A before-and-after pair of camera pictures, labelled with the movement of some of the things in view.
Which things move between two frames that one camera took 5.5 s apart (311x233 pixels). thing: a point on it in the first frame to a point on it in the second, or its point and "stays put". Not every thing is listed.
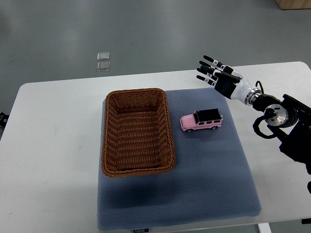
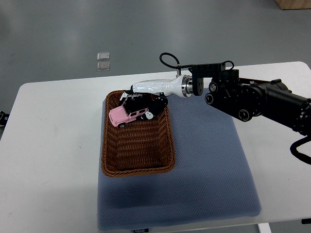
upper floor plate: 103,56 stays put
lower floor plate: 103,66 stays put
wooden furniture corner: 294,4 stays put
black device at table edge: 4,118 stays put
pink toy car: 208,118 to 119,116
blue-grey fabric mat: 213,177 stays put
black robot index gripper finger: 217,63 to 125,97
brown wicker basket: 137,138 stays put
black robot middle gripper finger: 215,69 to 129,93
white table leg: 264,227 stays put
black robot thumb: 232,77 to 158,102
